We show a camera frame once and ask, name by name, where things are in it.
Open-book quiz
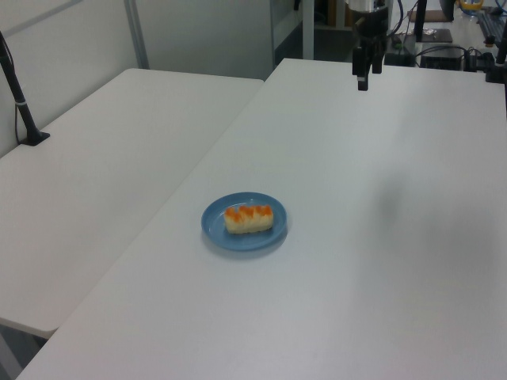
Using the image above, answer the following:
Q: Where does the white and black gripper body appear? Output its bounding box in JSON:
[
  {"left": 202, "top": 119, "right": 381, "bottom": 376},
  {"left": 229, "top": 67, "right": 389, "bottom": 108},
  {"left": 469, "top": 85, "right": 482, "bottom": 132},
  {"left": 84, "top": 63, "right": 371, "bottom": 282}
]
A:
[{"left": 353, "top": 8, "right": 390, "bottom": 51}]

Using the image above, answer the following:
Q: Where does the black flat mat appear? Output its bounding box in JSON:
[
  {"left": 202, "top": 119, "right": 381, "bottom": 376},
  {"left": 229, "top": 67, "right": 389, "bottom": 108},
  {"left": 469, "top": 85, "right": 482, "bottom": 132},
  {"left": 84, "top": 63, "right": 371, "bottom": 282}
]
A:
[{"left": 407, "top": 27, "right": 454, "bottom": 44}]

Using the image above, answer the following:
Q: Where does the aluminium profile rail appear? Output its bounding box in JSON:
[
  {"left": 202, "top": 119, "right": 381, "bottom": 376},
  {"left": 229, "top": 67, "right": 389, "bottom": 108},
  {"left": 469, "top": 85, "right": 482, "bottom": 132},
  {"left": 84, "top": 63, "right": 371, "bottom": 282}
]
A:
[{"left": 476, "top": 9, "right": 507, "bottom": 43}]

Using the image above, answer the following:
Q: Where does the thin black upright pole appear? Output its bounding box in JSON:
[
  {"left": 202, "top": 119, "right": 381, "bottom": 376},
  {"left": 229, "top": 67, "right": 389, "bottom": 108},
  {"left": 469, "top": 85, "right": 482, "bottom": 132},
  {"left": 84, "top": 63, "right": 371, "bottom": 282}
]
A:
[{"left": 413, "top": 0, "right": 429, "bottom": 44}]

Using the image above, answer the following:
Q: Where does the blue round plate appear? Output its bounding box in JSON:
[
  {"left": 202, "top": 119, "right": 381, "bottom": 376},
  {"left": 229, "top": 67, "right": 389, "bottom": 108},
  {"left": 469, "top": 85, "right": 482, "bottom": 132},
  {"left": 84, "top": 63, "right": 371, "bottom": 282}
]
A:
[{"left": 200, "top": 192, "right": 288, "bottom": 253}]

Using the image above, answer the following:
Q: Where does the black camera stand pole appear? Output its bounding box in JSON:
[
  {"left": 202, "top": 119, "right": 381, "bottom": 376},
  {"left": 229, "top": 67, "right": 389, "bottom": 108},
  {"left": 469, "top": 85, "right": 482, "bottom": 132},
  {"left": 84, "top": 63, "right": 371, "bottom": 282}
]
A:
[
  {"left": 484, "top": 22, "right": 507, "bottom": 85},
  {"left": 0, "top": 30, "right": 51, "bottom": 148}
]

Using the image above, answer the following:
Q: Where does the bread with orange topping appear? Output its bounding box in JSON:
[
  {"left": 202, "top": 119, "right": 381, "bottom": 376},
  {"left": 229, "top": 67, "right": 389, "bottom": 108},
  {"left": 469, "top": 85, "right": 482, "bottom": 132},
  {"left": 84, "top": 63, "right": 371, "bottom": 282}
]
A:
[{"left": 223, "top": 203, "right": 276, "bottom": 235}]

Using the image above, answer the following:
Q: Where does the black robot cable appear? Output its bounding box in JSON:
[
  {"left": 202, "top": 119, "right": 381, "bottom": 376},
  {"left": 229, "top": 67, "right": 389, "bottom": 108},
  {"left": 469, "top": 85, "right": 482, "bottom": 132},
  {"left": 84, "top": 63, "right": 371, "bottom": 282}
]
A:
[{"left": 388, "top": 0, "right": 404, "bottom": 39}]

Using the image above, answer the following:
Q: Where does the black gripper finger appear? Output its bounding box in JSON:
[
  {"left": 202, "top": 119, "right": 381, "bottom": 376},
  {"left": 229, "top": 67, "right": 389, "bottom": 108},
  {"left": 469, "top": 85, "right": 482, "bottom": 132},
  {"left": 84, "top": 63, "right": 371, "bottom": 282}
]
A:
[
  {"left": 352, "top": 46, "right": 372, "bottom": 93},
  {"left": 371, "top": 38, "right": 386, "bottom": 75}
]

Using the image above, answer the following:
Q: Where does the white side table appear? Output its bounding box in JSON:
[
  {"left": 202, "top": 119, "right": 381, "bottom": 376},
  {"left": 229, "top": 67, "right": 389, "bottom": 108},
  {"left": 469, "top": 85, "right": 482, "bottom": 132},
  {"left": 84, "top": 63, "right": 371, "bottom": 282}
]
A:
[{"left": 0, "top": 67, "right": 265, "bottom": 334}]

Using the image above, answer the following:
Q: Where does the small black device box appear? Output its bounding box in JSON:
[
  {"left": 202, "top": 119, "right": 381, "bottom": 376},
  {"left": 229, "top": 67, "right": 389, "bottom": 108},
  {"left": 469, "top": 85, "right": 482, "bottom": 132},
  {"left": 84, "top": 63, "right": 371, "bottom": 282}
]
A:
[{"left": 384, "top": 50, "right": 416, "bottom": 67}]

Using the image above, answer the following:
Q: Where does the black electronics box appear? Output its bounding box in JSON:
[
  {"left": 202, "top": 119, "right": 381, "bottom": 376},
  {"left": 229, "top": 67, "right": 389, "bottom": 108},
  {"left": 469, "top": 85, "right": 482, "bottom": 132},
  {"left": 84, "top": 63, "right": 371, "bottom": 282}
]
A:
[{"left": 418, "top": 44, "right": 466, "bottom": 71}]

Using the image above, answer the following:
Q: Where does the grey partition post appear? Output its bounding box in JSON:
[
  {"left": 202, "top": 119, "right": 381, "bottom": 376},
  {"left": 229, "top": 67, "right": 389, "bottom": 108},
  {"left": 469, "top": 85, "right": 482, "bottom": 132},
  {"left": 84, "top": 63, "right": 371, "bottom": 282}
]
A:
[{"left": 123, "top": 0, "right": 151, "bottom": 70}]

